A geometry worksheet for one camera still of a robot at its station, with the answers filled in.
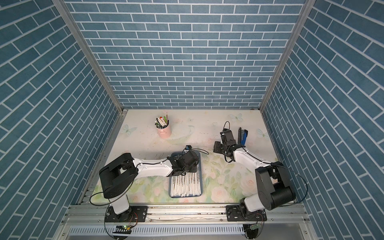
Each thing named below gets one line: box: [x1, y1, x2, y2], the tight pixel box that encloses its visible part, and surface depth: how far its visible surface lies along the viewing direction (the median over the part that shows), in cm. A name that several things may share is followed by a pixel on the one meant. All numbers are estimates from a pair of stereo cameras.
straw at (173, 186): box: [171, 176, 177, 197], surface depth 83 cm
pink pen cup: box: [156, 120, 172, 139], surface depth 99 cm
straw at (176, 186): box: [174, 175, 180, 197], surface depth 83 cm
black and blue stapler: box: [237, 127, 248, 146], surface depth 104 cm
